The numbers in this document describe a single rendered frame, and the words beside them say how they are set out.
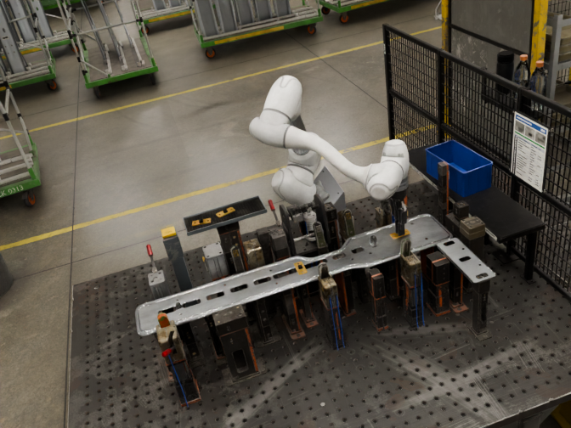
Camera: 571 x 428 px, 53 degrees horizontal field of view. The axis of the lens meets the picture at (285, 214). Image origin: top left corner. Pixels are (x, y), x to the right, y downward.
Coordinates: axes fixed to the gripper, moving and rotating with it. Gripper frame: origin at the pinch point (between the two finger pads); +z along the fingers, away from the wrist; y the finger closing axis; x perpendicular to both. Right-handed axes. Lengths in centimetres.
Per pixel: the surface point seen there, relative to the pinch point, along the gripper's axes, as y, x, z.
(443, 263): 22.9, 7.5, 7.0
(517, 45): -151, 167, -3
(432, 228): 1.1, 14.8, 5.1
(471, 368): 54, 1, 35
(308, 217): -19.5, -34.6, -5.6
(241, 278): -5, -72, 5
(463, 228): 12.1, 23.5, 1.4
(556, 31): -134, 184, -13
